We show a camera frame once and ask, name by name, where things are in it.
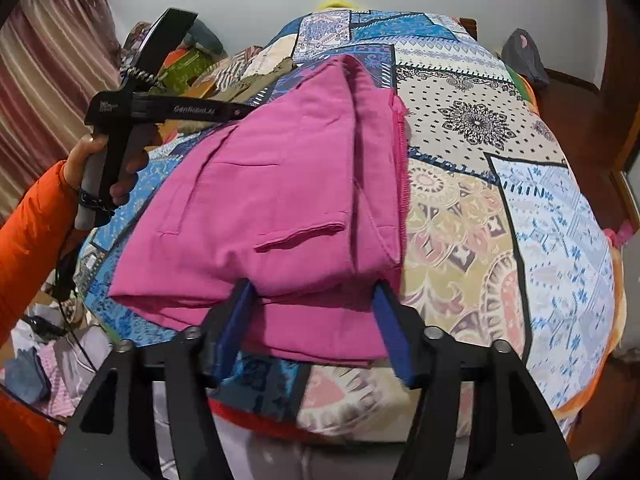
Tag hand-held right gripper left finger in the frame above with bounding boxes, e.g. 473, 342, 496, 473
47, 280, 256, 480

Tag pink pants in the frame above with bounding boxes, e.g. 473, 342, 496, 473
107, 54, 412, 368

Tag thin black cord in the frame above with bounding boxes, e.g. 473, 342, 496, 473
52, 237, 103, 378

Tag striped red brown curtain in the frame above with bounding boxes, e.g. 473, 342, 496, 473
0, 0, 123, 211

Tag grey pillow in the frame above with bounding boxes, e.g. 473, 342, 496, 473
182, 22, 226, 56

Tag striped orange white cloth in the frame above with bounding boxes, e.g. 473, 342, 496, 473
192, 47, 261, 93

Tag grey backpack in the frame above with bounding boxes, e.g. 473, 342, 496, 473
500, 28, 551, 86

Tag person's orange jacket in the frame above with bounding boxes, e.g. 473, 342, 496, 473
0, 390, 63, 480

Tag person's left hand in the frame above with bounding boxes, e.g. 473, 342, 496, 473
64, 130, 163, 209

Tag pile of papers and boxes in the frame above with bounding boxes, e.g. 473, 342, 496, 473
122, 21, 153, 53

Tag olive green pants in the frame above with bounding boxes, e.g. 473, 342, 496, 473
210, 57, 296, 106

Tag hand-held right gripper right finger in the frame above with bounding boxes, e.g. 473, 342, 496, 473
372, 280, 581, 480

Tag patchwork patterned blanket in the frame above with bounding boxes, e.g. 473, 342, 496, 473
82, 7, 618, 436

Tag person's light grey trousers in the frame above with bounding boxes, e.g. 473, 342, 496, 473
155, 407, 416, 480

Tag person's left forearm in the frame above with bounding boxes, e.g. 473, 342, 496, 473
0, 160, 88, 346

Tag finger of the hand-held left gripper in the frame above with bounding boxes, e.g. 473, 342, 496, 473
219, 101, 258, 123

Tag pile of clothes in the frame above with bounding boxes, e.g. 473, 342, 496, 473
0, 305, 116, 421

